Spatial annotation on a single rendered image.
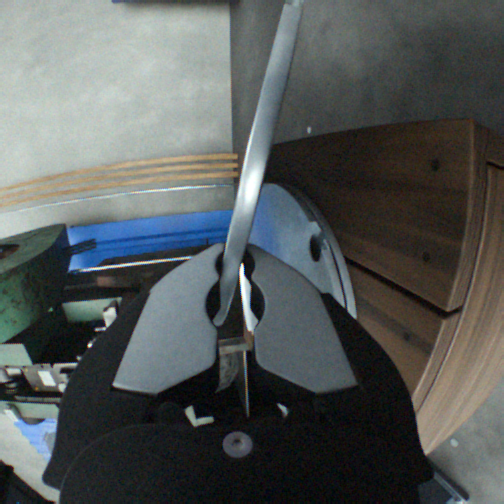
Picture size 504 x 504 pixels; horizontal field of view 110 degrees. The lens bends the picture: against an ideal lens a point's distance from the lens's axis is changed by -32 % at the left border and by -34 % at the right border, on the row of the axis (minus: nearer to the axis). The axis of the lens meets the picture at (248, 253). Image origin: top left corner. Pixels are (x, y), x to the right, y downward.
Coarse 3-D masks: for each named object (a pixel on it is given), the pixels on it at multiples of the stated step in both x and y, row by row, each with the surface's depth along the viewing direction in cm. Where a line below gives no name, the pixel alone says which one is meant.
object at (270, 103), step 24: (288, 0) 14; (288, 24) 7; (288, 48) 7; (288, 72) 8; (264, 96) 8; (264, 120) 8; (264, 144) 8; (264, 168) 8; (240, 192) 9; (240, 216) 9; (240, 240) 10; (240, 264) 11
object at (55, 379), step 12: (72, 348) 81; (60, 360) 73; (72, 360) 74; (24, 372) 68; (36, 372) 69; (48, 372) 71; (60, 372) 70; (36, 384) 70; (48, 384) 72; (60, 384) 73
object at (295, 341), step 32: (256, 256) 11; (256, 288) 9; (288, 288) 9; (288, 320) 8; (320, 320) 8; (256, 352) 7; (288, 352) 7; (320, 352) 7; (256, 384) 7; (288, 384) 6; (320, 384) 6; (352, 384) 6
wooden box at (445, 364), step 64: (384, 128) 13; (448, 128) 9; (320, 192) 21; (384, 192) 14; (448, 192) 9; (384, 256) 14; (448, 256) 10; (384, 320) 15; (448, 320) 10; (448, 384) 14
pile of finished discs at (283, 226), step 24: (264, 192) 30; (288, 192) 23; (264, 216) 31; (288, 216) 25; (312, 216) 20; (264, 240) 32; (288, 240) 25; (312, 240) 23; (336, 240) 19; (288, 264) 26; (312, 264) 21; (336, 264) 19; (336, 288) 17
